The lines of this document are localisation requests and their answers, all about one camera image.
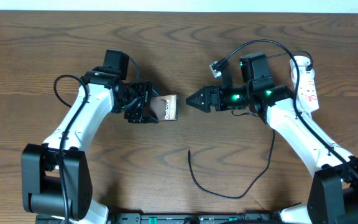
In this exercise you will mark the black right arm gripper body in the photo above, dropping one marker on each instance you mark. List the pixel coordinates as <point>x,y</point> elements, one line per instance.
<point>230,98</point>

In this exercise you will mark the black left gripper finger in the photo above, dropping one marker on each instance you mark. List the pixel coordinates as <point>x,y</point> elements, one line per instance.
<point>155,92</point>
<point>149,119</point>

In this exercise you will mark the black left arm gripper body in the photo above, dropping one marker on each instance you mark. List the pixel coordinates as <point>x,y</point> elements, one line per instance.
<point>142,102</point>

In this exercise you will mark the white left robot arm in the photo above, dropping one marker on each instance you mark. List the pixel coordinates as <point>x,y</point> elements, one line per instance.
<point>56,180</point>

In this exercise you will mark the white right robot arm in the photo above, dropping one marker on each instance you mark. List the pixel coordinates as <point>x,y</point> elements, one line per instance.
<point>334,192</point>

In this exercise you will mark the white power strip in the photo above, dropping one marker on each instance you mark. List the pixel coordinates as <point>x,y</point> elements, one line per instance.
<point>307,95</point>

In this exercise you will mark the white USB wall charger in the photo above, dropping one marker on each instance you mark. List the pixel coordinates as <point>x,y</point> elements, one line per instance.
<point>303,63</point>

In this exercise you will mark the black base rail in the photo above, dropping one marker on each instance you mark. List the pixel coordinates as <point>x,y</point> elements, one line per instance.
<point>136,218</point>

